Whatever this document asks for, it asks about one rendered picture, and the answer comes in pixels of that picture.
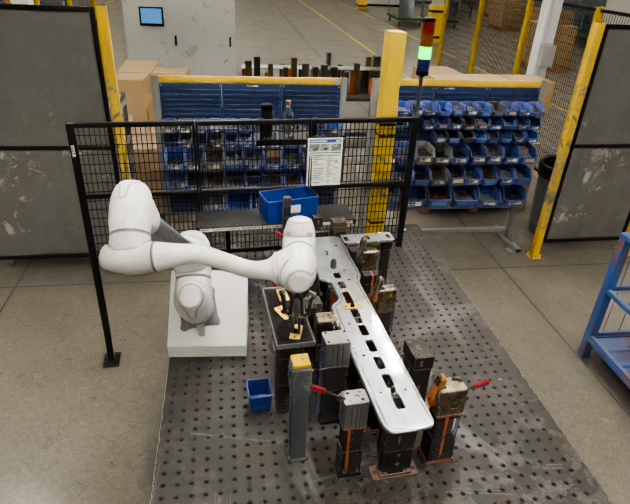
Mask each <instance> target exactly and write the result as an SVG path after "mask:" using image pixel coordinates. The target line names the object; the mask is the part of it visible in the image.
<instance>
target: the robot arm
mask: <svg viewBox="0 0 630 504"><path fill-rule="evenodd" d="M108 226H109V242H108V245H104V246H103V247H102V249H101V250H100V253H99V262H100V265H101V267H102V268H103V269H104V270H107V271H110V272H113V273H116V274H122V275H143V274H149V273H153V272H159V271H163V270H166V269H170V268H173V270H174V271H175V276H176V282H175V292H174V298H173V301H174V306H175V309H176V311H177V312H178V314H179V315H180V319H181V326H180V329H181V330H182V331H183V332H185V331H187V330H189V329H193V328H197V330H198V333H199V336H201V337H202V336H205V328H204V326H208V325H219V324H220V322H221V321H220V319H219V317H218V312H217V306H216V301H215V288H214V287H212V284H211V271H212V267H213V268H216V269H219V270H222V271H226V272H229V273H232V274H235V275H238V276H242V277H246V278H251V279H261V280H270V281H272V282H274V283H275V284H276V285H277V286H283V287H284V288H280V289H279V292H278V293H279V295H280V297H281V301H282V307H283V314H284V315H288V316H289V323H291V333H293V332H294V328H295V313H294V312H293V308H294V301H295V299H299V302H300V314H299V318H298V334H300V332H301V325H303V324H304V320H305V317H309V315H310V310H311V306H312V302H313V300H314V298H315V297H316V291H314V292H313V291H311V290H310V287H311V286H312V284H313V283H314V280H315V278H316V273H317V259H316V256H315V250H316V239H315V229H314V225H313V222H312V220H311V219H310V218H308V217H305V216H294V217H291V218H289V219H288V221H287V223H286V226H285V229H284V235H283V244H282V248H283V250H280V251H278V252H274V254H273V255H272V256H271V257H270V258H269V259H266V260H262V261H251V260H246V259H243V258H240V257H237V256H235V255H232V254H229V253H226V252H223V251H220V250H217V249H214V248H211V247H210V244H209V241H208V239H207V238H206V236H205V235H204V234H203V233H201V232H200V231H196V230H188V231H185V232H183V233H181V234H179V233H178V232H177V231H176V230H174V229H173V228H172V227H171V226H170V225H168V224H167V223H166V222H165V221H164V220H162V219H161V218H160V214H159V212H158V210H157V208H156V205H155V203H154V201H153V199H152V194H151V192H150V190H149V188H148V187H147V185H145V184H144V183H143V182H141V181H138V180H124V181H121V182H120V183H119V184H117V185H116V187H115V188H114V190H113V192H112V195H111V198H110V203H109V214H108ZM286 292H287V293H288V294H289V296H290V297H291V299H290V307H289V310H288V307H287V300H286ZM307 294H309V297H310V300H309V304H308V308H307V312H305V306H304V297H305V296H306V295H307Z"/></svg>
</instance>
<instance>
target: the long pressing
mask: <svg viewBox="0 0 630 504"><path fill-rule="evenodd" d="M315 239H316V250H315V256H316V259H317V273H318V276H319V281H322V282H325V283H327V284H330V285H331V286H332V288H333V290H334V292H335V294H336V296H337V299H338V300H337V301H336V302H335V303H334V304H333V305H332V307H331V311H332V312H335V313H336V315H337V318H338V320H339V326H340V328H341V330H346V331H347V333H348V335H349V337H350V339H351V349H350V356H351V358H352V360H353V363H354V365H355V368H356V370H357V372H358V375H359V377H360V379H361V382H362V384H363V387H364V389H365V391H366V393H367V396H368V398H369V401H370V403H371V406H372V408H373V410H374V413H375V415H376V417H377V420H378V422H379V424H380V427H381V429H382V430H383V431H384V432H386V433H388V434H392V435H396V434H403V433H409V432H416V431H423V430H428V429H431V428H432V427H433V425H434V419H433V417H432V415H431V413H430V411H429V410H428V408H427V406H426V404H425V402H424V400H423V399H422V397H421V395H420V393H419V391H418V389H417V387H416V386H415V384H414V382H413V380H412V378H411V376H410V374H409V373H408V371H407V369H406V367H405V365H404V363H403V362H402V360H401V358H400V356H399V354H398V352H397V350H396V349H395V347H394V345H393V343H392V341H391V339H390V337H389V336H388V334H387V332H386V330H385V328H384V326H383V324H382V323H381V321H380V319H379V317H378V315H377V313H376V312H375V310H374V308H373V306H372V304H371V302H370V300H369V299H368V297H367V295H366V293H365V291H364V289H363V287H362V286H361V284H360V277H361V274H360V272H359V270H358V269H357V267H356V265H355V263H354V261H353V260H352V258H351V256H350V254H349V252H348V251H347V249H346V247H345V245H344V243H343V242H342V240H341V238H339V237H336V236H328V237H315ZM335 245H337V246H335ZM325 251H328V255H326V253H327V252H325ZM332 258H335V259H336V261H337V266H336V268H335V269H332V268H330V261H331V259H332ZM344 270H345V271H344ZM334 273H339V274H340V276H341V278H335V277H334V275H333V274H334ZM348 279H350V280H348ZM340 282H343V283H344V285H345V287H346V288H340V287H339V285H338V283H340ZM343 292H348V293H349V295H350V297H351V299H352V301H353V303H361V305H362V308H356V310H357V311H358V313H359V315H360V317H361V319H362V321H363V323H356V321H355V319H354V317H353V315H352V313H351V309H346V310H345V309H344V308H343V306H342V304H347V302H346V300H345V298H344V296H343V294H342V293H343ZM370 321H371V322H370ZM361 325H364V326H365V327H366V329H367V331H368V333H369V335H367V336H363V335H362V334H361V332H360V329H359V327H358V326H361ZM366 341H372V342H373V344H374V346H375V348H376V350H377V351H375V352H371V351H369V348H368V346H367V344H366ZM363 355H365V356H363ZM374 357H380V358H381V360H382V362H383V364H384V366H385V369H378V367H377V365H376V363H375V361H374V359H373V358H374ZM382 375H389V376H390V378H391V380H392V382H393V384H394V385H395V386H396V392H397V393H391V392H390V389H391V388H387V386H386V384H385V382H384V380H383V378H382ZM405 389H406V390H405ZM380 392H381V393H380ZM395 394H398V395H399V396H400V398H401V400H402V402H403V404H404V406H405V408H404V409H397V407H396V405H395V403H394V401H393V399H392V397H391V395H395Z"/></svg>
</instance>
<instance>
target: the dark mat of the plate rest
mask: <svg viewBox="0 0 630 504"><path fill-rule="evenodd" d="M264 293H265V297H266V301H267V305H268V308H269V312H270V316H271V320H272V324H273V328H274V332H275V336H276V340H277V344H278V345H283V344H293V343H302V342H311V341H313V338H312V335H311V332H310V329H309V326H308V323H307V320H306V318H305V320H304V324H303V325H302V326H303V328H302V332H301V336H300V340H293V339H289V336H290V333H291V323H289V319H287V320H284V319H283V318H282V317H281V316H280V315H279V314H278V313H277V312H276V311H275V310H274V308H276V307H279V306H282V301H280V299H279V297H278V294H277V292H276V289H267V290H264ZM293 312H294V313H295V324H296V325H298V318H299V314H300V302H299V299H295V301H294V308H293Z"/></svg>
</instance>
